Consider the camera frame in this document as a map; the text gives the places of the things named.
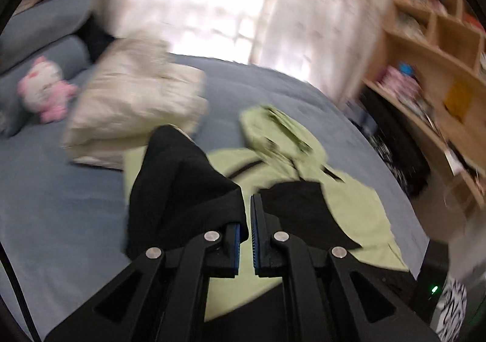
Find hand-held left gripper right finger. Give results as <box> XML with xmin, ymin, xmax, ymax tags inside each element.
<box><xmin>250</xmin><ymin>194</ymin><xmax>443</xmax><ymax>342</ymax></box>

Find black bag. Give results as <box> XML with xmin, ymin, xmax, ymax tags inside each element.
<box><xmin>359</xmin><ymin>89</ymin><xmax>431</xmax><ymax>197</ymax></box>

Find pink and white plush toy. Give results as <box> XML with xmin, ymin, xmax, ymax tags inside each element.
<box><xmin>17</xmin><ymin>56</ymin><xmax>79</xmax><ymax>123</ymax></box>

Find green and black jacket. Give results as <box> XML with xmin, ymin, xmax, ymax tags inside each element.
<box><xmin>123</xmin><ymin>104</ymin><xmax>411</xmax><ymax>324</ymax></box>

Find bed with blue sheet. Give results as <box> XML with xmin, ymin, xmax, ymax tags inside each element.
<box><xmin>0</xmin><ymin>0</ymin><xmax>431</xmax><ymax>342</ymax></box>

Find yellow paper sheet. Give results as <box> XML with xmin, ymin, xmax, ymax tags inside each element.
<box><xmin>443</xmin><ymin>82</ymin><xmax>474</xmax><ymax>123</ymax></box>

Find beige quilt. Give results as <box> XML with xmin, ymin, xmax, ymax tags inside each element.
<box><xmin>63</xmin><ymin>36</ymin><xmax>210</xmax><ymax>170</ymax></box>

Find black and white patterned cloth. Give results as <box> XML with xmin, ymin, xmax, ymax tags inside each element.
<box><xmin>436</xmin><ymin>277</ymin><xmax>468</xmax><ymax>342</ymax></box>

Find black cable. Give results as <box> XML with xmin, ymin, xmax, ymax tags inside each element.
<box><xmin>0</xmin><ymin>243</ymin><xmax>42</xmax><ymax>342</ymax></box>

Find wooden bookshelf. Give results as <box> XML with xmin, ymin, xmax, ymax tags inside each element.
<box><xmin>361</xmin><ymin>0</ymin><xmax>486</xmax><ymax>220</ymax></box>

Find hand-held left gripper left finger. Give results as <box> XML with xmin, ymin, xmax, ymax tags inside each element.
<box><xmin>43</xmin><ymin>221</ymin><xmax>248</xmax><ymax>342</ymax></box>

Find pink boxes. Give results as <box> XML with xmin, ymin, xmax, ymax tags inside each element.
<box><xmin>380</xmin><ymin>64</ymin><xmax>423</xmax><ymax>100</ymax></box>

